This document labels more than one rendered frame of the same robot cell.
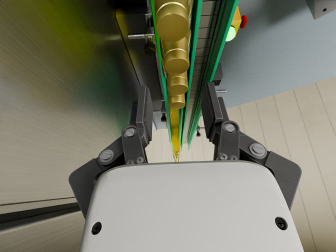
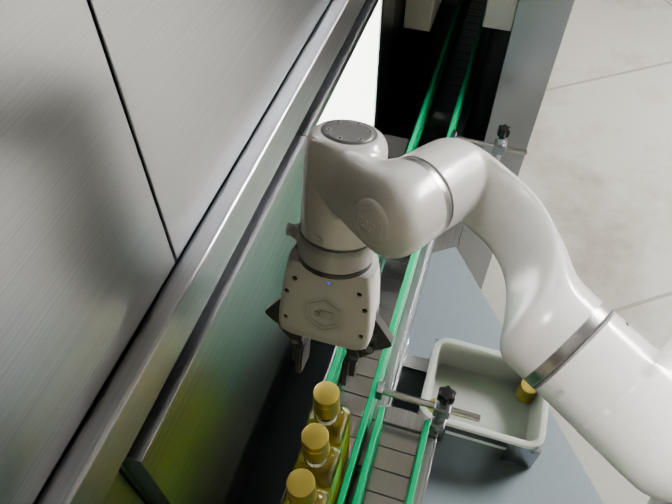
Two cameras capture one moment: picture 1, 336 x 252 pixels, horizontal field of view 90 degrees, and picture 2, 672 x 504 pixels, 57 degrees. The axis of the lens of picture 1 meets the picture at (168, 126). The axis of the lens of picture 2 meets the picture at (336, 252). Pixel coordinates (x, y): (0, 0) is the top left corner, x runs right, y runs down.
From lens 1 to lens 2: 74 cm
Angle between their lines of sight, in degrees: 106
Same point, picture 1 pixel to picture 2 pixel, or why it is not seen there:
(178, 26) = (331, 391)
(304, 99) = not seen: outside the picture
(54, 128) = (225, 342)
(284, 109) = not seen: outside the picture
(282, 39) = not seen: outside the picture
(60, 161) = (215, 342)
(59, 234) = (184, 331)
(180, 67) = (318, 438)
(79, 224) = (168, 363)
